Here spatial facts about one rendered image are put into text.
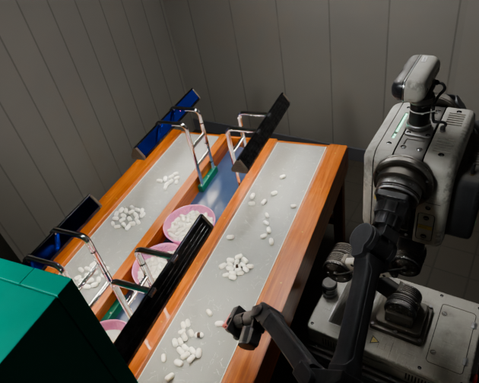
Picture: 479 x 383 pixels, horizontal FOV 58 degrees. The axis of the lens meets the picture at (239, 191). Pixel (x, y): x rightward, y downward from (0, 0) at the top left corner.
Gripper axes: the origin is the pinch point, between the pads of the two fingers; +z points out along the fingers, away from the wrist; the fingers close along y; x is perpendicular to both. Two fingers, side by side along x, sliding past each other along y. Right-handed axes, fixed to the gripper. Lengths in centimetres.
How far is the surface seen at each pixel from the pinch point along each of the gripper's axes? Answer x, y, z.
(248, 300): 8.4, -20.2, 8.7
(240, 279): 3.5, -29.3, 14.4
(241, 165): -29, -64, -1
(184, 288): -11.5, -16.1, 28.4
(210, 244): -12, -42, 29
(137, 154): -64, -63, 44
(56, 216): -75, -75, 183
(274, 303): 14.1, -20.5, -2.0
